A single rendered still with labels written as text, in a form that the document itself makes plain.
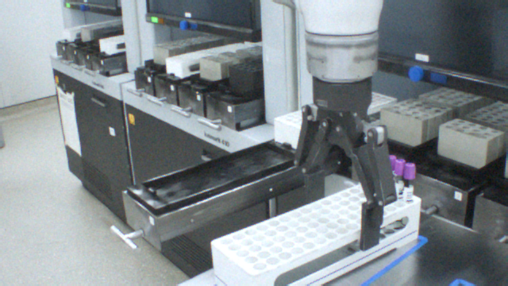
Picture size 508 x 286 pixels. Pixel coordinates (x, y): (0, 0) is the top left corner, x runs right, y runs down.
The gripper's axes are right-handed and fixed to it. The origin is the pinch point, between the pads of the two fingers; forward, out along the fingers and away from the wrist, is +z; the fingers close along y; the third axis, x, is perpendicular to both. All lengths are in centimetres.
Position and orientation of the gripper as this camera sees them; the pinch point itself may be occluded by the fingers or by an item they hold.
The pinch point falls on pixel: (341, 218)
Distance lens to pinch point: 79.7
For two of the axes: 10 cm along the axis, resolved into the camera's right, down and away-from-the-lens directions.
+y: 5.6, 2.7, -7.8
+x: 8.2, -2.5, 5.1
